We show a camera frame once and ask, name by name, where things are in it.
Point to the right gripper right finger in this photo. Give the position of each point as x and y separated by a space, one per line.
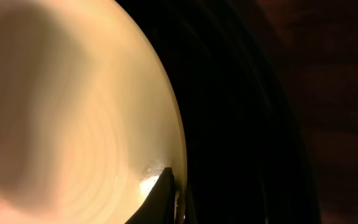
190 213

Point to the black round tray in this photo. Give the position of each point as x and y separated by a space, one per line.
246 159

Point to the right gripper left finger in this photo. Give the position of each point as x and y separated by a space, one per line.
159 206

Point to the yellow plate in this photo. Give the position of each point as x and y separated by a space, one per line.
88 117

